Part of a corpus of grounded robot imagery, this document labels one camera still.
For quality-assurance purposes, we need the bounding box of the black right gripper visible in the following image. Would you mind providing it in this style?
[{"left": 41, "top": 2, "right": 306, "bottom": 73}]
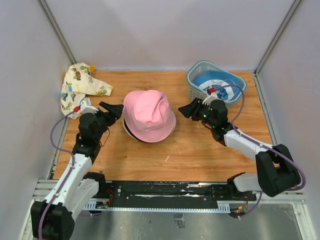
[{"left": 178, "top": 97, "right": 216, "bottom": 128}]

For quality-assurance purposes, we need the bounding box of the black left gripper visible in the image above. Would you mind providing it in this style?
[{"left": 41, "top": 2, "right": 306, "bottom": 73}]
[{"left": 91, "top": 101, "right": 124, "bottom": 141}]

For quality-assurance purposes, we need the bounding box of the black pink-lined hat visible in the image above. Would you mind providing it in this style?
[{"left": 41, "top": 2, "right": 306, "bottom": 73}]
[{"left": 122, "top": 119, "right": 176, "bottom": 143}]

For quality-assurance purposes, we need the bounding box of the pink bucket hat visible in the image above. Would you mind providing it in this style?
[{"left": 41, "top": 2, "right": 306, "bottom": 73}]
[{"left": 122, "top": 90, "right": 176, "bottom": 142}]

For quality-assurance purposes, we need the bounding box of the blue hat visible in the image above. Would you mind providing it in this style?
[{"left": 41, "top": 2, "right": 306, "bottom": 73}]
[{"left": 193, "top": 70, "right": 243, "bottom": 103}]

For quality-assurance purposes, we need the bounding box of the beige bucket hat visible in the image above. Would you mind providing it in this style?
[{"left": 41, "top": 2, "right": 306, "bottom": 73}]
[{"left": 122, "top": 118, "right": 151, "bottom": 144}]

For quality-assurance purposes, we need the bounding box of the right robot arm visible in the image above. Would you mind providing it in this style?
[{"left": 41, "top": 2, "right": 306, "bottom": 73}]
[{"left": 178, "top": 98, "right": 303, "bottom": 200}]

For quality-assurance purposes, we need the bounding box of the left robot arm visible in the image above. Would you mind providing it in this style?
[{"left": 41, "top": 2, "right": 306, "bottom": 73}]
[{"left": 30, "top": 97, "right": 124, "bottom": 240}]

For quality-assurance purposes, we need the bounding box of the grey plastic basket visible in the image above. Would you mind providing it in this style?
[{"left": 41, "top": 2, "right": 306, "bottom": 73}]
[{"left": 186, "top": 60, "right": 248, "bottom": 108}]

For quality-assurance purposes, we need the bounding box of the cartoon print cloth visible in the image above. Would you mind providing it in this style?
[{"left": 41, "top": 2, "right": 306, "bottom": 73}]
[{"left": 60, "top": 62, "right": 114, "bottom": 120}]

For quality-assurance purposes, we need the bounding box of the small yellow object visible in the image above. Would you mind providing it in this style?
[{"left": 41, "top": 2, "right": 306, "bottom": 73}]
[{"left": 89, "top": 65, "right": 96, "bottom": 72}]

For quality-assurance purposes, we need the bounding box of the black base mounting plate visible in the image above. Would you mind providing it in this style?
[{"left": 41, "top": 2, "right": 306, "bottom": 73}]
[{"left": 104, "top": 180, "right": 257, "bottom": 211}]

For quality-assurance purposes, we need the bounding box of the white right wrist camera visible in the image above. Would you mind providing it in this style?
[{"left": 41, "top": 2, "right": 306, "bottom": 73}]
[{"left": 202, "top": 87, "right": 220, "bottom": 106}]

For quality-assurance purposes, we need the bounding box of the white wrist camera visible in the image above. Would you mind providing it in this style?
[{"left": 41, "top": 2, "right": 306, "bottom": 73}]
[
  {"left": 202, "top": 87, "right": 220, "bottom": 106},
  {"left": 73, "top": 97, "right": 98, "bottom": 114}
]

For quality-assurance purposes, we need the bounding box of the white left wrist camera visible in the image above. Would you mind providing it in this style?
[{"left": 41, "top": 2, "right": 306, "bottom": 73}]
[{"left": 73, "top": 97, "right": 98, "bottom": 114}]

